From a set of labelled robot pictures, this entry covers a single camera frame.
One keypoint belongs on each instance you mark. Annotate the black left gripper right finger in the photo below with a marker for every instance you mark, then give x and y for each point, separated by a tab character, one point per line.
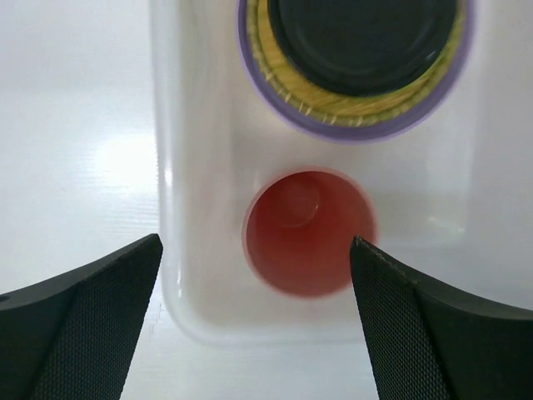
429	340

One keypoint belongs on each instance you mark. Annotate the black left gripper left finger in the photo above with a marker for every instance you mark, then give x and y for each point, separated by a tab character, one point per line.
73	336

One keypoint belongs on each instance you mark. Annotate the red plastic cup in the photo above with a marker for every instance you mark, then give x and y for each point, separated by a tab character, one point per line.
298	230

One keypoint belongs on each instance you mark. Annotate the purple plastic plate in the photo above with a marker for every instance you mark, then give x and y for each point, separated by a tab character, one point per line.
357	135

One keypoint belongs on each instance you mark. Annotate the round bamboo woven plate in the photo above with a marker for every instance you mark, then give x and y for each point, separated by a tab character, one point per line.
333	108

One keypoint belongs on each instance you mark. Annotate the black plastic plate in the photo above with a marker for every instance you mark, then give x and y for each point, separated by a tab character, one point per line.
362	48

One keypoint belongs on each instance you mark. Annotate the translucent white plastic bin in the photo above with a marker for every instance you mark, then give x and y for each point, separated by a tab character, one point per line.
453	195

